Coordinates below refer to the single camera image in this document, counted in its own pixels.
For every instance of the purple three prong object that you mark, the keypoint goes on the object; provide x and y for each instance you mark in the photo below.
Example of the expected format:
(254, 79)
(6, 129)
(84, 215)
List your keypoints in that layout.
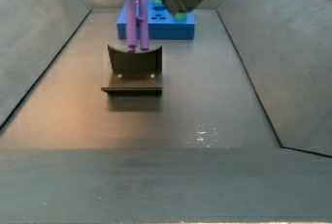
(136, 32)

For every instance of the black curved fixture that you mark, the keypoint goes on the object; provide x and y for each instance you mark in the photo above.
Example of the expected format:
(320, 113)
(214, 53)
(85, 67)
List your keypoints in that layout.
(135, 71)

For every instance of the blue shape sorting board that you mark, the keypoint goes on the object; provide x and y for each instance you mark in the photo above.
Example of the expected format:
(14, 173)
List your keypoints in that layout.
(164, 27)

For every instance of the short green hexagon peg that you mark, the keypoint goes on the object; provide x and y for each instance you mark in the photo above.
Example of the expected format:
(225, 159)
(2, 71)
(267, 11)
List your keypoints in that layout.
(179, 16)

